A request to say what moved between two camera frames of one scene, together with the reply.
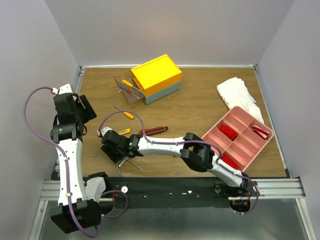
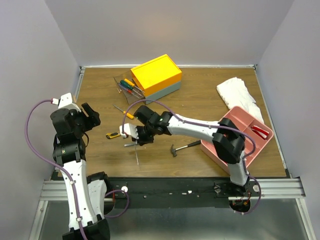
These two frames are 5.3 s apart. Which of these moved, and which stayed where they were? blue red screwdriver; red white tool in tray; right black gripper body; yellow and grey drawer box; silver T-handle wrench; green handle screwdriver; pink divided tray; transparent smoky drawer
Moved: green handle screwdriver; silver T-handle wrench; right black gripper body
Stayed: red white tool in tray; transparent smoky drawer; pink divided tray; blue red screwdriver; yellow and grey drawer box
